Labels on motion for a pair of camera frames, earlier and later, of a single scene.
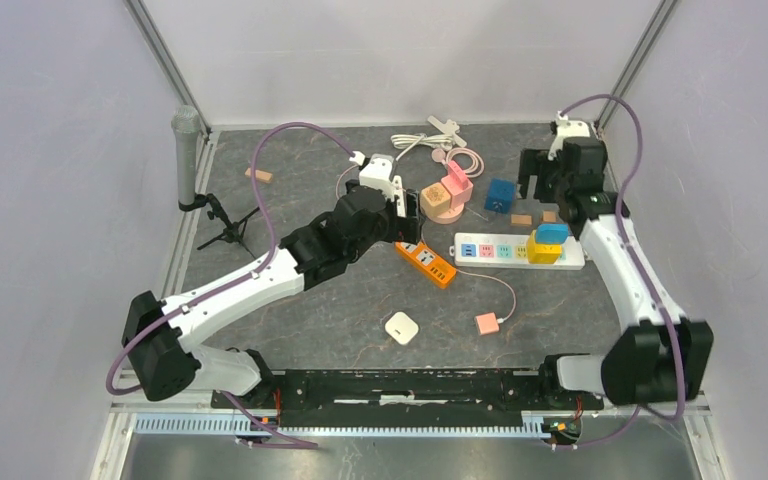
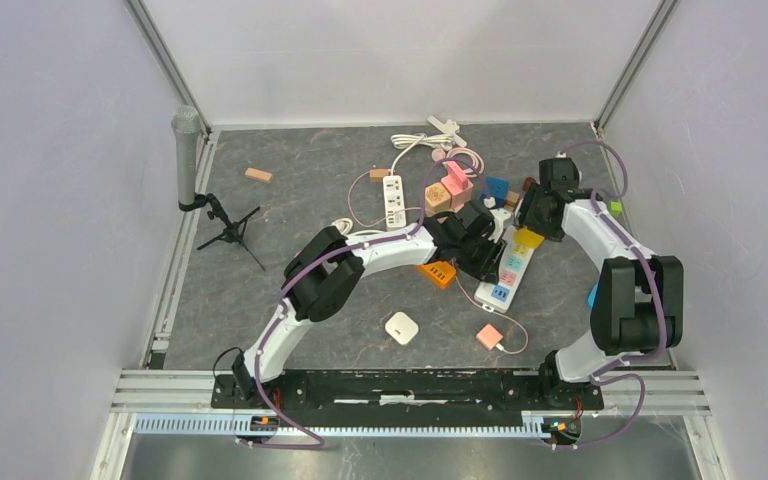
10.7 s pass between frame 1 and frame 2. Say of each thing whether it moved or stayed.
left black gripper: moved
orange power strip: stayed
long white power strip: moved
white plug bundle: moved
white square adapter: stayed
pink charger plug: moved
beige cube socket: stayed
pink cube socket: stayed
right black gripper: moved
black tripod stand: stayed
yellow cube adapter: moved
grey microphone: stayed
